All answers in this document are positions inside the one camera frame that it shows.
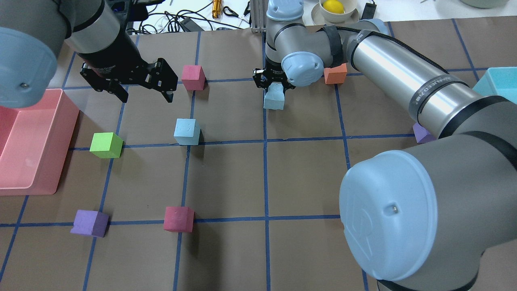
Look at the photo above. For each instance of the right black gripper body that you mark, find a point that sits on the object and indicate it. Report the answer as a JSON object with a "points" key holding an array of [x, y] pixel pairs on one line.
{"points": [[270, 76]]}

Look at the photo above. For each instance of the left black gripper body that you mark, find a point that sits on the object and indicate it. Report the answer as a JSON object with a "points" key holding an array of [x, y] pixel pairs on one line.
{"points": [[114, 53]]}

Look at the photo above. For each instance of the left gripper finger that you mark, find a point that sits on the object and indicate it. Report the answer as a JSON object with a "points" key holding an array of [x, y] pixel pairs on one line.
{"points": [[157, 76], [114, 87]]}

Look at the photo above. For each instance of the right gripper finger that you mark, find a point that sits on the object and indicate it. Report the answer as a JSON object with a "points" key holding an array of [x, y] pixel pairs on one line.
{"points": [[287, 86], [262, 78]]}

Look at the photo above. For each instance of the light blue block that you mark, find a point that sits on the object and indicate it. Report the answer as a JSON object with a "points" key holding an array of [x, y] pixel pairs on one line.
{"points": [[187, 132], [274, 98]]}

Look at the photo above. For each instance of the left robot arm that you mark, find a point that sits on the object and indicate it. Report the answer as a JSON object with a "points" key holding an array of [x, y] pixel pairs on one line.
{"points": [[32, 33]]}

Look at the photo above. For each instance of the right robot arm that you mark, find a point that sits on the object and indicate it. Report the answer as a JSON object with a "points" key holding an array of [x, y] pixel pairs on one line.
{"points": [[422, 183]]}

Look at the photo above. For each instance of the red block right far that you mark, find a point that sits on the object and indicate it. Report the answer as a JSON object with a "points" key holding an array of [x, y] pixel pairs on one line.
{"points": [[193, 77]]}

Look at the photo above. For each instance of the orange block right far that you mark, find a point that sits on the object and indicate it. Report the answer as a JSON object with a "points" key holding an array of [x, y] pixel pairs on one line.
{"points": [[335, 75]]}

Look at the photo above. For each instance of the black power adapter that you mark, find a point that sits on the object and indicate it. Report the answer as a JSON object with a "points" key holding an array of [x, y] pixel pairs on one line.
{"points": [[188, 25]]}

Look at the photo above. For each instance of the green block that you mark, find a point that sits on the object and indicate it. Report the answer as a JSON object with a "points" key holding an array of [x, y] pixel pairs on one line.
{"points": [[106, 145]]}

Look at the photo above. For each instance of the scissors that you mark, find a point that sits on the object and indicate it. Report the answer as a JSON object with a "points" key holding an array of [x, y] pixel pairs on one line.
{"points": [[226, 10]]}

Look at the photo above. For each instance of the beige bowl with lemon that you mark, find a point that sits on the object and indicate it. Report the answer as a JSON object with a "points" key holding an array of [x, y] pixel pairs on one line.
{"points": [[335, 12]]}

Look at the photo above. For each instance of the pink plastic bin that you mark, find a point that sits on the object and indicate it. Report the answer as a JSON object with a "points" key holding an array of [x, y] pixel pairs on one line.
{"points": [[34, 144]]}

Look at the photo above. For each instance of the purple block left side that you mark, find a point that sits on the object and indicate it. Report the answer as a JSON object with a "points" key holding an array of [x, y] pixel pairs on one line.
{"points": [[90, 223]]}

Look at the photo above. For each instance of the purple block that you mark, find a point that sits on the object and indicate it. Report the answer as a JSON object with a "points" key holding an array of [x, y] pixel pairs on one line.
{"points": [[90, 223], [422, 135]]}

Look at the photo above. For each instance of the red block near base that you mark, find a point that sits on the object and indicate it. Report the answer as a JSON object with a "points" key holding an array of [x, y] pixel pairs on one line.
{"points": [[179, 219]]}

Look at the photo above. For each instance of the purple block right side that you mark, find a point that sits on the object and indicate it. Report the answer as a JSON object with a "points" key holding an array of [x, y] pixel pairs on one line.
{"points": [[422, 135]]}

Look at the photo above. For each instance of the cyan plastic bin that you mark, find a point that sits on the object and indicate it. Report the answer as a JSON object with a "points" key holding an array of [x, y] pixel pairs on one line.
{"points": [[501, 81]]}

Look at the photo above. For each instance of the aluminium frame post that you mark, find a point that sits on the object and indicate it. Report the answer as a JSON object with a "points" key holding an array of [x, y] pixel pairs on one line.
{"points": [[258, 18]]}

